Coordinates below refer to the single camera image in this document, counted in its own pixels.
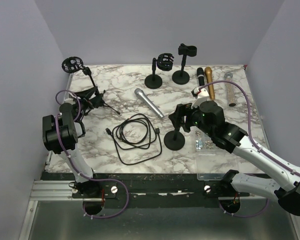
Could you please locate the glitter microphone silver grille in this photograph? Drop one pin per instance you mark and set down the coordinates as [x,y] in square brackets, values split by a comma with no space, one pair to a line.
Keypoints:
[231,99]

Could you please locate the clear plastic screw box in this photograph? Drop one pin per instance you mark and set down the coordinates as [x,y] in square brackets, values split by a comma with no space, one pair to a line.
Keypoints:
[211,162]

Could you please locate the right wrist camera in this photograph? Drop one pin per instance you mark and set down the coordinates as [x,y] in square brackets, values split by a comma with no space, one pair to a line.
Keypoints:
[201,95]

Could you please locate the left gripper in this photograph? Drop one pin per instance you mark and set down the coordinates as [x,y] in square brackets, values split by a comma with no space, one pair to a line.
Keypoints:
[90,103]

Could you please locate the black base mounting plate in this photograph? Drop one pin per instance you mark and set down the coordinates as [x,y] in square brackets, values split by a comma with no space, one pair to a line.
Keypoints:
[207,193]

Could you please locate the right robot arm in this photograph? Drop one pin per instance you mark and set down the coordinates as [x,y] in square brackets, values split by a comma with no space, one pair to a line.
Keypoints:
[283,184]

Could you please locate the black clip microphone stand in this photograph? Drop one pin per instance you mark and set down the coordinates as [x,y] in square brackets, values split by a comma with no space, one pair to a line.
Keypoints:
[181,77]

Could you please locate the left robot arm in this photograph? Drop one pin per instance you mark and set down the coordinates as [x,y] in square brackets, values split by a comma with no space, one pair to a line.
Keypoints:
[61,133]

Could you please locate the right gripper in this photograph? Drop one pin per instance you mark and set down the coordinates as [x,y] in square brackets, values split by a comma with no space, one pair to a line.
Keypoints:
[176,117]

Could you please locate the black microphone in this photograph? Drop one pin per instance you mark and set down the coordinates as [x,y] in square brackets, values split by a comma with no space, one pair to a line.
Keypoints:
[201,76]

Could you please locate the gold microphone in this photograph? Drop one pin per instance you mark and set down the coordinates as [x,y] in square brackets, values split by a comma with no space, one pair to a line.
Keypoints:
[209,78]

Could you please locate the black round base stand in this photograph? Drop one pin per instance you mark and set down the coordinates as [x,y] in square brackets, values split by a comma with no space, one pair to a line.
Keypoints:
[174,140]

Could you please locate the black tripod shock mount stand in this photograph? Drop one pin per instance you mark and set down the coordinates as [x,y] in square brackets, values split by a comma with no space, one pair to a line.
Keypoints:
[75,64]

